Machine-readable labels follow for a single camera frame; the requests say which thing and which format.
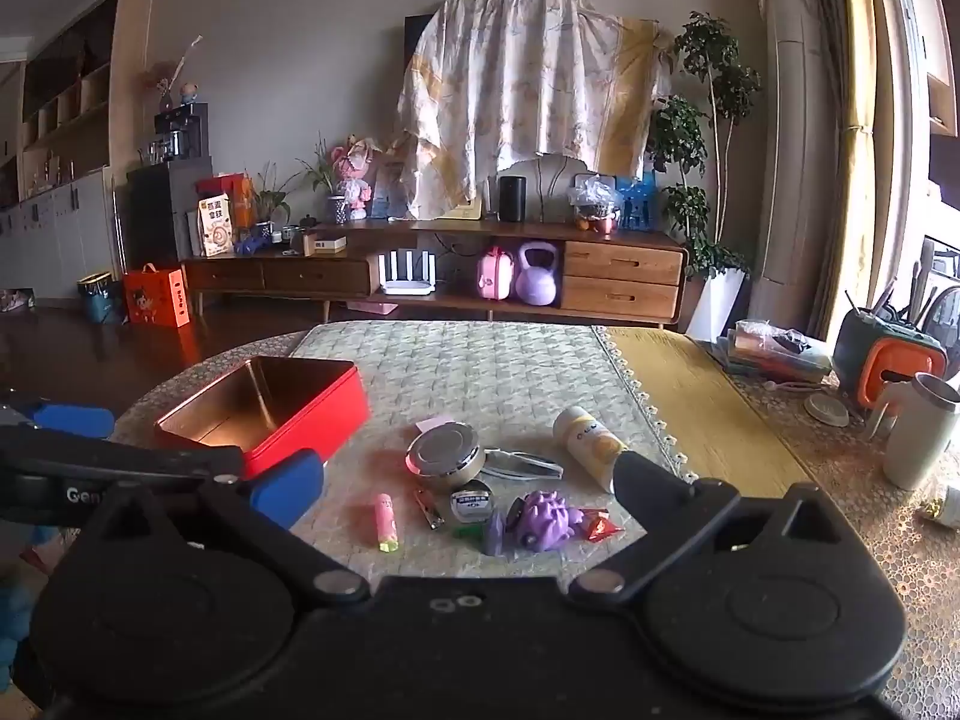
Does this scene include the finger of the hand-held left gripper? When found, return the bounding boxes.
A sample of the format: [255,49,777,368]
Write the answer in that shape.
[33,403,116,441]

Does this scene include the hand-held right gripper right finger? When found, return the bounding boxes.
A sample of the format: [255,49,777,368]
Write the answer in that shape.
[570,451,863,608]

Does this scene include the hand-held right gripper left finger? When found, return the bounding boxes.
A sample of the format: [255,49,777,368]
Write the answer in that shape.
[97,448,372,608]

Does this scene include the white and yellow bottle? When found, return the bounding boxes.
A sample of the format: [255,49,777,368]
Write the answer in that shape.
[553,405,629,494]

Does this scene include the red snack packet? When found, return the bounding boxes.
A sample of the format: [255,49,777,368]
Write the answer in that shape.
[579,508,625,545]

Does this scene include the red tin box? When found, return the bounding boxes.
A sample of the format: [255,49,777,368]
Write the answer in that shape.
[154,356,372,481]

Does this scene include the purple spiky toy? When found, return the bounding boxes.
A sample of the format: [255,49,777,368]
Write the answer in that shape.
[508,491,587,553]

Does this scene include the pink lip balm stick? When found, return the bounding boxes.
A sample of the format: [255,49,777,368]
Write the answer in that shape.
[373,493,400,551]

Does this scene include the round silver metal tin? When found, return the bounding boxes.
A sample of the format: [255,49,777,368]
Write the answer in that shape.
[405,422,487,487]

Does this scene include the small tape measure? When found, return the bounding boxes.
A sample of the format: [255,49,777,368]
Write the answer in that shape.
[450,487,496,538]

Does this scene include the blue bucket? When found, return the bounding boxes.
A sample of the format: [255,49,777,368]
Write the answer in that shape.
[78,271,125,324]

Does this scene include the orange gift box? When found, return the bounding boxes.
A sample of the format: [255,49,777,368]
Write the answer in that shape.
[123,263,191,329]

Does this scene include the stack of books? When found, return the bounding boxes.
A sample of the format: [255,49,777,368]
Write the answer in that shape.
[711,319,835,385]

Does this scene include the round white lid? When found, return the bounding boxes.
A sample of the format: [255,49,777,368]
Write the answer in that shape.
[803,391,851,428]

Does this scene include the wooden television cabinet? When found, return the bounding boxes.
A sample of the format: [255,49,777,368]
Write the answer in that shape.
[182,220,691,329]

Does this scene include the purple kettlebell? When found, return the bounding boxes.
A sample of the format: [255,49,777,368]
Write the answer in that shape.
[515,241,562,307]

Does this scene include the dark grey cabinet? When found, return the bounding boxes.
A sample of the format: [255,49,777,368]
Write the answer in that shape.
[126,157,215,268]

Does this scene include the printed snack bag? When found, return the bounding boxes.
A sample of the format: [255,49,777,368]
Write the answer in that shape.
[196,194,233,258]

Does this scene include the pink toy case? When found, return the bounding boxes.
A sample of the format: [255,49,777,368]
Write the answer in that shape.
[476,245,516,303]

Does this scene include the white router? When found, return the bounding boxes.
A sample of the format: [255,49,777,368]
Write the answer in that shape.
[376,250,440,296]

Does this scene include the blue bottle pack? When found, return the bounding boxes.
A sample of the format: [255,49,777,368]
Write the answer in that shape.
[615,172,658,232]

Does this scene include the green and orange pen holder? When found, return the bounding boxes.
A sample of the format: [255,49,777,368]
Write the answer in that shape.
[833,306,949,411]

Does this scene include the clear plastic bag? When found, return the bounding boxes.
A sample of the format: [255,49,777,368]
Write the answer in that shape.
[567,174,623,234]

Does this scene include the red gift bag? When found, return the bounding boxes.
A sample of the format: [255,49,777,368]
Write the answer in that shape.
[196,173,257,230]

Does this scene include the leafy potted plant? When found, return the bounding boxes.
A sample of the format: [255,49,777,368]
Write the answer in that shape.
[253,160,302,242]

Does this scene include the white mug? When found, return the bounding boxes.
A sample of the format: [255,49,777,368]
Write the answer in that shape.
[865,372,960,493]

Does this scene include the black cylinder speaker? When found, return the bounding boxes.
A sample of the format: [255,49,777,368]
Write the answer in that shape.
[498,175,528,224]

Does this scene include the white shell-shaped ornament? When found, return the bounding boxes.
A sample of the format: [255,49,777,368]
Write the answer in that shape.
[508,153,595,224]

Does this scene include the small potted plant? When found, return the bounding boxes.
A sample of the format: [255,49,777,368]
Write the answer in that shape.
[298,133,350,227]

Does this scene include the black coffee machine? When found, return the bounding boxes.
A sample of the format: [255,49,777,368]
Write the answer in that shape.
[153,103,209,163]

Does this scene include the pink doll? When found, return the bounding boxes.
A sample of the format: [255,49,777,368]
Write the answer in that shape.
[332,136,377,221]

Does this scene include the tall potted tree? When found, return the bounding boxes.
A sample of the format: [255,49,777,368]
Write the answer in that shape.
[646,10,764,344]

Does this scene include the white floor air conditioner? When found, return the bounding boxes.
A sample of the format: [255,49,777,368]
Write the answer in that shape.
[748,0,835,317]

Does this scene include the floral cloth over television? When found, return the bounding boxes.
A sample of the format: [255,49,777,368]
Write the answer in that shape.
[396,0,674,220]

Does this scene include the beige curtain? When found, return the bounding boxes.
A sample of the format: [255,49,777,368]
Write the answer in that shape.
[812,0,897,342]

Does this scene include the wooden wall cabinet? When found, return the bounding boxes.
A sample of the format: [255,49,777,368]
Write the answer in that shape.
[0,0,152,302]

